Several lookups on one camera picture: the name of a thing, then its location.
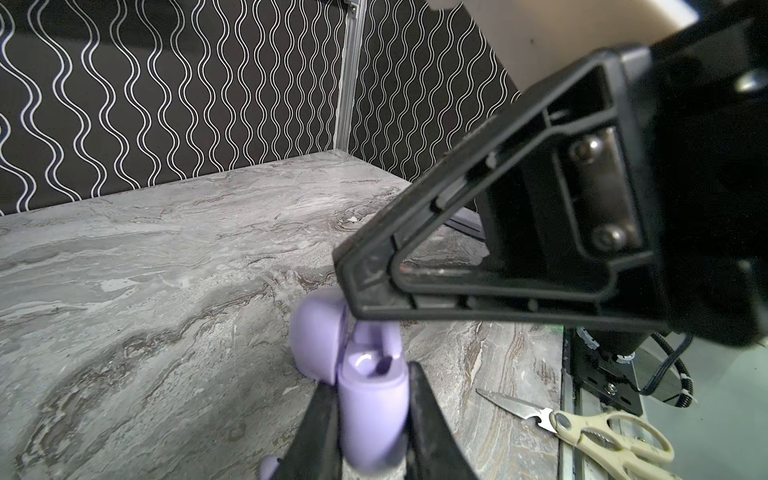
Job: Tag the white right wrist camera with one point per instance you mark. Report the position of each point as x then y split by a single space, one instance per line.
535 38

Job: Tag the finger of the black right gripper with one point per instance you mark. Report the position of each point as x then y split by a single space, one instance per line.
546 214

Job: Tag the purple earbud charging case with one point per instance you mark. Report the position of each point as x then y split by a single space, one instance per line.
365 363

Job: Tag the grey purple glasses case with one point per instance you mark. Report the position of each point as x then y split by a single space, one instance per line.
468 222

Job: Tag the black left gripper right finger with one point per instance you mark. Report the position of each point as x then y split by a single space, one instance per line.
432 451

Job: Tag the aluminium corner frame post right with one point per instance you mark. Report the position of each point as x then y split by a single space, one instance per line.
354 22

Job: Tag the beige handled scissors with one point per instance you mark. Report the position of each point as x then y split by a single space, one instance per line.
621 456

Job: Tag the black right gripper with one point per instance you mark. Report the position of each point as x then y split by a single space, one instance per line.
700 96

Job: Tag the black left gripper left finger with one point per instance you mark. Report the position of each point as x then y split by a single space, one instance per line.
315 452

